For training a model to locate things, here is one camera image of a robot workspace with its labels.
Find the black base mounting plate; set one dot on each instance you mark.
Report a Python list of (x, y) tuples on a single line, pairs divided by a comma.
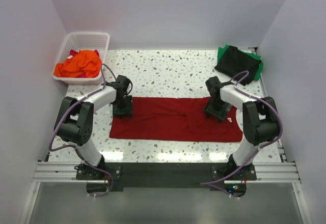
[(149, 175)]

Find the white plastic laundry basket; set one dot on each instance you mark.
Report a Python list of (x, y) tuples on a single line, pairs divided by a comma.
[(83, 41)]

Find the folded green t-shirt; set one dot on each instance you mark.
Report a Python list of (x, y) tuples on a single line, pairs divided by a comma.
[(258, 71)]

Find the folded black t-shirt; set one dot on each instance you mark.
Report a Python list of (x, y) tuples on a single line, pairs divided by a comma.
[(238, 65)]

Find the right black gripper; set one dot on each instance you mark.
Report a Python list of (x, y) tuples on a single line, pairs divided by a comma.
[(217, 110)]

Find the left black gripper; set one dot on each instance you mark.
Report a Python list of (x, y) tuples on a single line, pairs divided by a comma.
[(122, 110)]

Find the dark red t-shirt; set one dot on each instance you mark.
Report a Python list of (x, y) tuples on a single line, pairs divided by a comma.
[(175, 119)]

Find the aluminium extrusion rail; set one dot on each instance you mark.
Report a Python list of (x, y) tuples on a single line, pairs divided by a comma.
[(283, 172)]

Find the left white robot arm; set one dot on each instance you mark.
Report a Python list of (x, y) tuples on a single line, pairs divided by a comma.
[(74, 123)]

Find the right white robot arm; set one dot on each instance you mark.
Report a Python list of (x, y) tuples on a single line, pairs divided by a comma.
[(261, 124)]

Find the orange t-shirt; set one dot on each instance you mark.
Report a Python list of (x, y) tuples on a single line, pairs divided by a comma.
[(86, 64)]

